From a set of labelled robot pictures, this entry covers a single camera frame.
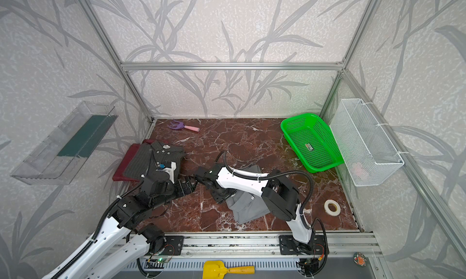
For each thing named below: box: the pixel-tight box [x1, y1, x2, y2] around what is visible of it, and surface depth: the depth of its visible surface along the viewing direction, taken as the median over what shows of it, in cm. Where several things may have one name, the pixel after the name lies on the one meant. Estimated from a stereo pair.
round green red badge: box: [353, 251, 368, 267], surface depth 72 cm
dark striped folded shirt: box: [123, 140, 186, 182], surface depth 96 cm
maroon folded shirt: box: [112, 138, 169, 182], surface depth 94 cm
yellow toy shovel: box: [202, 260, 256, 279], surface depth 68 cm
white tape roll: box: [324, 198, 342, 217], surface depth 85 cm
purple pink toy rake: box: [168, 119, 201, 132], surface depth 118 cm
